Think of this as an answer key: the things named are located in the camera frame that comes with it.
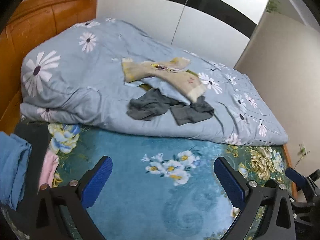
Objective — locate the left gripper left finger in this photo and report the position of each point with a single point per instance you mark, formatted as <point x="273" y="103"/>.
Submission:
<point x="77" y="196"/>

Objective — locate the pink folded cloth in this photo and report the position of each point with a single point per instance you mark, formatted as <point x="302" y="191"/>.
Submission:
<point x="50" y="164"/>

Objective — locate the blue folded cloth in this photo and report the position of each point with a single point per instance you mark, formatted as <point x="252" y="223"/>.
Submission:
<point x="15" y="153"/>

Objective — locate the grey-blue floral duvet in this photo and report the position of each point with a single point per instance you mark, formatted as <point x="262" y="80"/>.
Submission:
<point x="76" y="77"/>

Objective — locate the orange wooden headboard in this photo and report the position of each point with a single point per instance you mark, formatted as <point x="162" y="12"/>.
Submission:
<point x="32" y="23"/>

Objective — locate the beige knitted sweater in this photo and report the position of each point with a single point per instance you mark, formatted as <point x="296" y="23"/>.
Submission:
<point x="135" y="71"/>

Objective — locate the teal floral bed sheet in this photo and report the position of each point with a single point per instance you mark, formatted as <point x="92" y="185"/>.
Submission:
<point x="160" y="188"/>

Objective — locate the white black wardrobe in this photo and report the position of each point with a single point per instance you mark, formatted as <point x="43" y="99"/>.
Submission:
<point x="219" y="30"/>

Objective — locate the dark grey garment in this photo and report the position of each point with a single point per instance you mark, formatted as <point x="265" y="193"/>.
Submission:
<point x="153" y="104"/>

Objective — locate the black folded garment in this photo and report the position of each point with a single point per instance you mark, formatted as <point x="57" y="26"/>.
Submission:
<point x="36" y="134"/>

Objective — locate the light blue garment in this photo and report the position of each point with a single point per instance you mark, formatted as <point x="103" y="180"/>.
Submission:
<point x="164" y="87"/>

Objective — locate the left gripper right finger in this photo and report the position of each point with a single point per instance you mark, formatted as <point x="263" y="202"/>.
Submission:
<point x="277" y="221"/>

